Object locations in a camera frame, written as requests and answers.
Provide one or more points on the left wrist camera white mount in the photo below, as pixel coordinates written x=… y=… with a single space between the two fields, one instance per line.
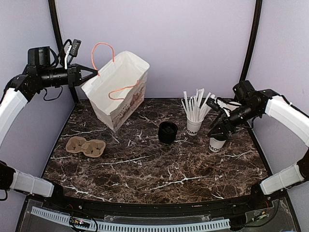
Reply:
x=71 y=52

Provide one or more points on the stack of black lids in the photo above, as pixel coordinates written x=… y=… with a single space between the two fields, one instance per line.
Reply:
x=167 y=132

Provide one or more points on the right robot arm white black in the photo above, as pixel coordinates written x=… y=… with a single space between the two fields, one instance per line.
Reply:
x=251 y=104

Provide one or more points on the grey slotted cable duct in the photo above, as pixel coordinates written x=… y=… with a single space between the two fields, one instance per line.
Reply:
x=90 y=225

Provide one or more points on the black front table rail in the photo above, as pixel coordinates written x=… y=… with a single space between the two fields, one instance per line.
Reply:
x=97 y=200

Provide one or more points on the brown pulp cup carrier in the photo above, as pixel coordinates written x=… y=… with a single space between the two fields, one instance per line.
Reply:
x=92 y=148

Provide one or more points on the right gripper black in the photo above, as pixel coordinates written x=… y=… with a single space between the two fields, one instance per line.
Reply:
x=224 y=122

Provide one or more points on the bundle of wrapped white straws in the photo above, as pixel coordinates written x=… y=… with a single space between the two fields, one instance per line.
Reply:
x=196 y=106

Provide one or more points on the right black frame post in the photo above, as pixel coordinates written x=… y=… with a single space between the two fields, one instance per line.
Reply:
x=252 y=40

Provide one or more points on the white cup holding straws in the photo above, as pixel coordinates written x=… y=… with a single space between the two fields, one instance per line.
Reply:
x=193 y=126

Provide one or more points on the single white paper cup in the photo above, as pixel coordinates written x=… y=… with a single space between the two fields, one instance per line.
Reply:
x=216 y=145

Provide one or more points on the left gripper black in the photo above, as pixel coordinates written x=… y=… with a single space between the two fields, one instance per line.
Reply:
x=73 y=74

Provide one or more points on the white paper takeout bag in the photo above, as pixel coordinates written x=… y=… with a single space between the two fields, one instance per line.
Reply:
x=119 y=87

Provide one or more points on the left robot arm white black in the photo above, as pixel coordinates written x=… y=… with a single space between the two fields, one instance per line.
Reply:
x=40 y=73

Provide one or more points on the single black cup lid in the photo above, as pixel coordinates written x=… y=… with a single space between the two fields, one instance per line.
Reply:
x=219 y=138

